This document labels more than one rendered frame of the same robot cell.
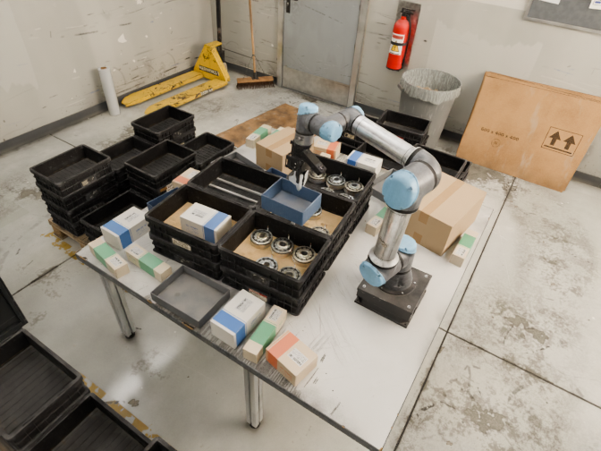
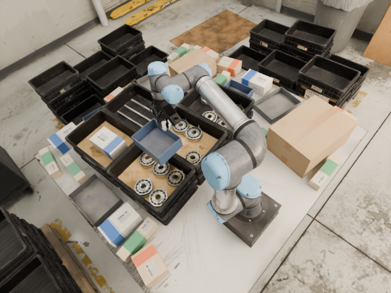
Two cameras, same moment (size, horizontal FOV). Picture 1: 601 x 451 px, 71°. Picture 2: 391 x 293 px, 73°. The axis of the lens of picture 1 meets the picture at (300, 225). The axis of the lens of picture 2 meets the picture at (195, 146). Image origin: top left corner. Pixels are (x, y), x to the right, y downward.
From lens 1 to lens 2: 0.81 m
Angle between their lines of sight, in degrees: 20
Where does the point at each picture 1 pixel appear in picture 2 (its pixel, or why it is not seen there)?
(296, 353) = (151, 264)
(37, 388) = (8, 246)
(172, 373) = not seen: hidden behind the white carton
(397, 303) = (242, 231)
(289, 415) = not seen: hidden behind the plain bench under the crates
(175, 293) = (87, 195)
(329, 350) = (183, 259)
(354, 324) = (209, 238)
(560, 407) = not seen: outside the picture
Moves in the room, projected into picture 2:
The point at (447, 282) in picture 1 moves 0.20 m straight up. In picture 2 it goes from (300, 205) to (309, 189)
